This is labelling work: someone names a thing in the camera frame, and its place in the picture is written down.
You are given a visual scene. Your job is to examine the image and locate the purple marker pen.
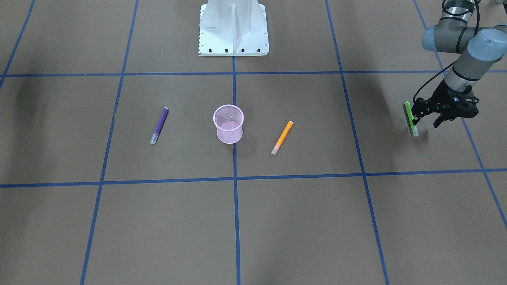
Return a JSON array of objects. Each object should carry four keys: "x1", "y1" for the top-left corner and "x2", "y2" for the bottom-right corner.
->
[{"x1": 150, "y1": 107, "x2": 169, "y2": 145}]

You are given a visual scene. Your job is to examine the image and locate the white camera stand pillar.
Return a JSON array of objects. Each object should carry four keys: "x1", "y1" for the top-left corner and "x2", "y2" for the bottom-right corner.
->
[{"x1": 198, "y1": 0, "x2": 270, "y2": 57}]

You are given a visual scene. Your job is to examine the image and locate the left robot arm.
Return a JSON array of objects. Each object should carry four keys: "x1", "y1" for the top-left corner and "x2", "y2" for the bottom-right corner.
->
[{"x1": 404, "y1": 0, "x2": 507, "y2": 130}]

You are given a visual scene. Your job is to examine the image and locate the orange marker pen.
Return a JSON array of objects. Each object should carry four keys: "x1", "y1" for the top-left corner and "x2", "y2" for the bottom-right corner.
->
[{"x1": 271, "y1": 121, "x2": 294, "y2": 155}]

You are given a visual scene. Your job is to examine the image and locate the pink mesh pen holder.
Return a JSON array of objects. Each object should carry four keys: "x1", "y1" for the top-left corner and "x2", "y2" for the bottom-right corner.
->
[{"x1": 213, "y1": 104, "x2": 244, "y2": 144}]

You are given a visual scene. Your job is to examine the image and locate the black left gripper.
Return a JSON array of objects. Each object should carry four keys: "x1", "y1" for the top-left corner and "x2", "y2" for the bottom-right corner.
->
[{"x1": 411, "y1": 81, "x2": 479, "y2": 128}]

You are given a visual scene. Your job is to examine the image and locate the green marker pen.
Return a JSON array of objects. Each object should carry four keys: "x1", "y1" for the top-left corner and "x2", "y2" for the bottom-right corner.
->
[{"x1": 403, "y1": 101, "x2": 419, "y2": 137}]

